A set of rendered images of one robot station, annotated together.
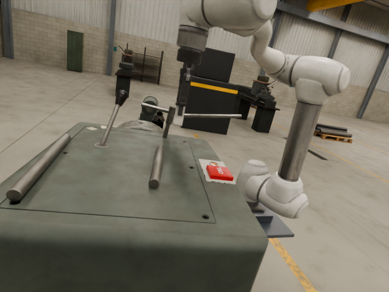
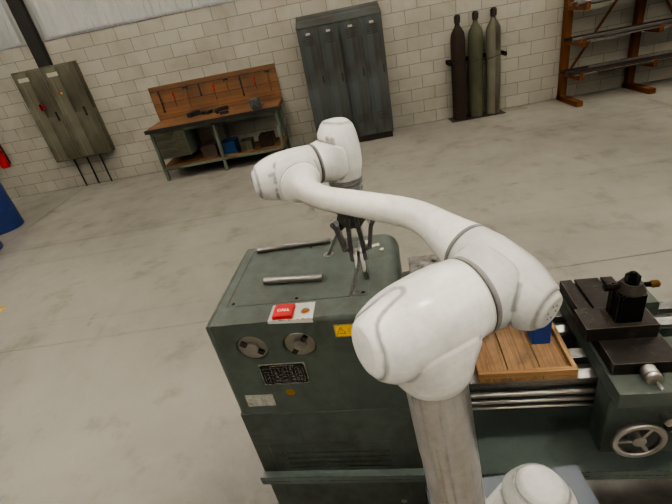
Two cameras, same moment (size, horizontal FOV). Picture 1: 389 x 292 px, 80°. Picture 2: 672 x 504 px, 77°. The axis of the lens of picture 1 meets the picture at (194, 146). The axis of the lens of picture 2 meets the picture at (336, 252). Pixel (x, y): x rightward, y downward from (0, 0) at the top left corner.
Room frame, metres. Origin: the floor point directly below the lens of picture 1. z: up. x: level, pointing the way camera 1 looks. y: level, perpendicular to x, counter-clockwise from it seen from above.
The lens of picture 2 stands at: (1.12, -0.94, 1.99)
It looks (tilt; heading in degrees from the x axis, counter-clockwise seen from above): 29 degrees down; 113
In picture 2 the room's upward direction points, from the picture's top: 12 degrees counter-clockwise
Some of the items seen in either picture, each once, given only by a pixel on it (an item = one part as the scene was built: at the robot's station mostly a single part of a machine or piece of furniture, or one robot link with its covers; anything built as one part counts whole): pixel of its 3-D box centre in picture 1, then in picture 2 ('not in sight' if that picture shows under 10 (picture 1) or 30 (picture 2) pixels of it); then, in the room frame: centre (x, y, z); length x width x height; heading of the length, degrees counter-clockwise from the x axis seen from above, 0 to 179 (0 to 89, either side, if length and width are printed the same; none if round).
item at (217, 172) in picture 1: (219, 174); (284, 312); (0.56, -0.08, 1.26); 0.06 x 0.06 x 0.02; 12
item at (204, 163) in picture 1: (213, 179); (294, 318); (0.58, -0.07, 1.23); 0.13 x 0.08 x 0.06; 12
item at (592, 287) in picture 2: not in sight; (612, 320); (1.51, 0.33, 0.95); 0.43 x 0.18 x 0.04; 102
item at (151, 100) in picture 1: (149, 113); not in sight; (2.13, 0.48, 1.01); 0.30 x 0.20 x 0.29; 12
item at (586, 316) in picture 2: not in sight; (614, 322); (1.50, 0.26, 1.00); 0.20 x 0.10 x 0.05; 12
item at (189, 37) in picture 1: (191, 40); (346, 188); (0.76, 0.07, 1.58); 0.09 x 0.09 x 0.06
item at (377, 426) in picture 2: not in sight; (350, 431); (0.56, 0.13, 0.43); 0.60 x 0.48 x 0.86; 12
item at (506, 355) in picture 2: not in sight; (512, 338); (1.20, 0.29, 0.88); 0.36 x 0.30 x 0.04; 102
